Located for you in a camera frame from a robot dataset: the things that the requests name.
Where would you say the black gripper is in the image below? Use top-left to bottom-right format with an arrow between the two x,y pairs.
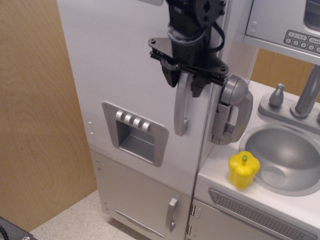
148,30 -> 229,98

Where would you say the silver fridge door handle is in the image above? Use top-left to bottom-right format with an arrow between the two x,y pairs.
173,71 -> 192,137

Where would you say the white toy fridge door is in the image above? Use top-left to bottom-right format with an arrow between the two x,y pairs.
57,0 -> 213,211

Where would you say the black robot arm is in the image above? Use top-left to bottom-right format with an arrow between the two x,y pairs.
148,0 -> 229,98

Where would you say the white toy fridge cabinet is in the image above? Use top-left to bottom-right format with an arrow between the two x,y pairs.
194,0 -> 258,192

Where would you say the silver toy telephone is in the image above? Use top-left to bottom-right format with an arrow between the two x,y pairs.
211,74 -> 253,146

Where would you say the silver ice dispenser panel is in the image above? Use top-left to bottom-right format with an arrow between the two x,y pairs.
101,101 -> 169,168

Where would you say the silver faucet knob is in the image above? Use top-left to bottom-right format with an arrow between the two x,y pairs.
269,83 -> 285,107

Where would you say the toy microwave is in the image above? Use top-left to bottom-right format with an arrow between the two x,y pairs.
243,0 -> 320,65

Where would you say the yellow toy bell pepper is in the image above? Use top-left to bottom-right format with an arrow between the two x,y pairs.
228,151 -> 261,189

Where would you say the silver toy faucet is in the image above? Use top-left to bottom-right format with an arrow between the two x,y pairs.
290,65 -> 320,119

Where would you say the silver toy sink basin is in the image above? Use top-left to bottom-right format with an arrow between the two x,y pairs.
239,124 -> 320,197

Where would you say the white freezer drawer door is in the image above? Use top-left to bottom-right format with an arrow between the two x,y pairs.
90,150 -> 191,240

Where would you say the silver oven door panel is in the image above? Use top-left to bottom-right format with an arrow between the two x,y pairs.
187,188 -> 320,240

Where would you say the black case corner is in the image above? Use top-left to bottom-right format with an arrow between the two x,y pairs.
0,217 -> 38,240

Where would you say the wooden wall board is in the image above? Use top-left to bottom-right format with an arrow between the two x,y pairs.
0,0 -> 97,231

